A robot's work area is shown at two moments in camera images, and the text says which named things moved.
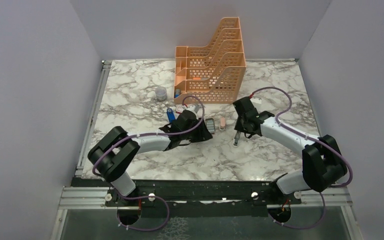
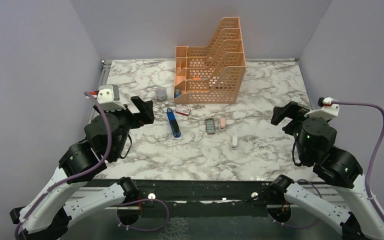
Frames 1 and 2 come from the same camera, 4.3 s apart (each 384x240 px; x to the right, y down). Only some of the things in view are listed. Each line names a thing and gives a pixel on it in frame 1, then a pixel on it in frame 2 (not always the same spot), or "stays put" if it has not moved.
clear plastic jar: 161,94 stays put
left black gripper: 203,133 to 146,116
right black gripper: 239,127 to 292,110
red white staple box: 179,109 stays put
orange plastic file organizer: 214,72 stays put
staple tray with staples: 210,125 stays put
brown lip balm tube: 222,123 stays put
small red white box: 196,108 to 108,98
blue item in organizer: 177,93 stays put
